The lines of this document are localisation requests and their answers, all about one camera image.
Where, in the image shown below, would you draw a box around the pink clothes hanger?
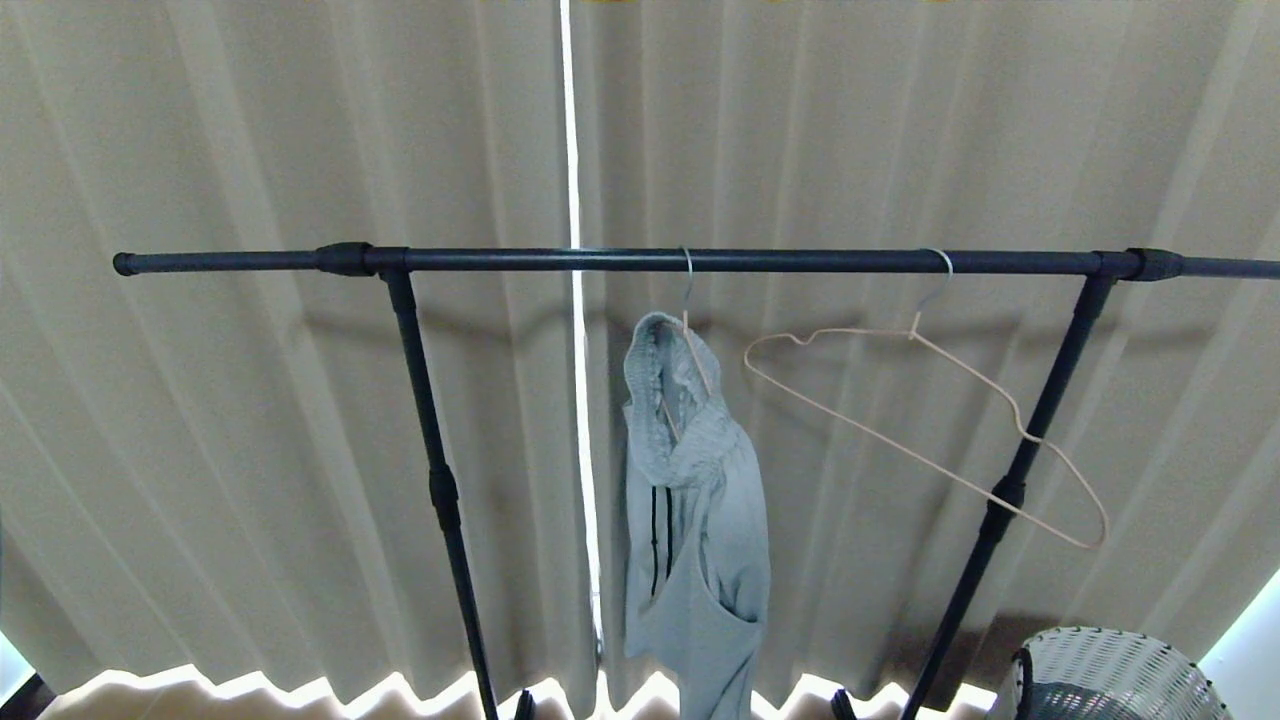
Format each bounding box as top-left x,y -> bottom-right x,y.
742,248 -> 1111,551
655,246 -> 717,443

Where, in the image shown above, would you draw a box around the pale grey shorts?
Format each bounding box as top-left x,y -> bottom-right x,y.
622,312 -> 771,720

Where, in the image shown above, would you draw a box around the black clothes rack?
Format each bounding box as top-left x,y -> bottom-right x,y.
112,242 -> 1280,720

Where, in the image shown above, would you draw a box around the white laundry basket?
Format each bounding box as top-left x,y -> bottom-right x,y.
1008,627 -> 1236,720

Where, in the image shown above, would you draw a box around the beige curtain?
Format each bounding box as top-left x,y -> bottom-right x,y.
0,0 -> 1280,716

